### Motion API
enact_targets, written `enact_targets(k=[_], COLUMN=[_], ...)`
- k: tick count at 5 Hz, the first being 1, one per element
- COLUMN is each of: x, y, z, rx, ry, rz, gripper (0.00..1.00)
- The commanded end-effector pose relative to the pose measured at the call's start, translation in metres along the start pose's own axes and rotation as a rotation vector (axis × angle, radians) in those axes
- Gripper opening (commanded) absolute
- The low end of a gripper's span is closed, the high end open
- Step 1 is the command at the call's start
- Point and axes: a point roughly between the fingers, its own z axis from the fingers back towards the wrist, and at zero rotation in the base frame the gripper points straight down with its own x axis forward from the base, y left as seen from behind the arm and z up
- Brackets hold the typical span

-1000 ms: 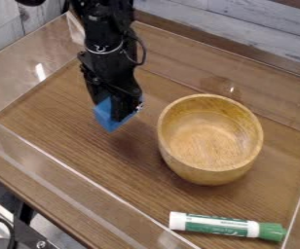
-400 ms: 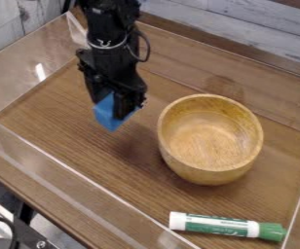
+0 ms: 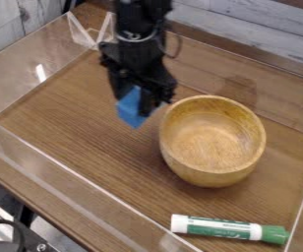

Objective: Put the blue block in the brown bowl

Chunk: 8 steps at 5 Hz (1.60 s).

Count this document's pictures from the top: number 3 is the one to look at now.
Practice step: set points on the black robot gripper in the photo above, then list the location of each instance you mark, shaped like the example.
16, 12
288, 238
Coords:
134, 63

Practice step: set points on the blue foam block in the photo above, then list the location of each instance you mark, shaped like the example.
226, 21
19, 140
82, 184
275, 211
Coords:
127, 110

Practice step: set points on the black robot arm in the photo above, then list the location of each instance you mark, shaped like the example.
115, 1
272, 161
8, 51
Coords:
139, 18

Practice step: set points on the brown wooden bowl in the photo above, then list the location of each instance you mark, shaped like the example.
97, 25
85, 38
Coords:
212, 140

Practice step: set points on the green white marker pen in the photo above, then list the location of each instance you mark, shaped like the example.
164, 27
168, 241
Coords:
229, 229

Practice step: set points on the clear acrylic tray wall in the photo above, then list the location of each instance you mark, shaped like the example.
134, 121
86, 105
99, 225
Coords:
93, 175

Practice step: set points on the black metal stand bracket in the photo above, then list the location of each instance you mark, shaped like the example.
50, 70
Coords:
34, 243

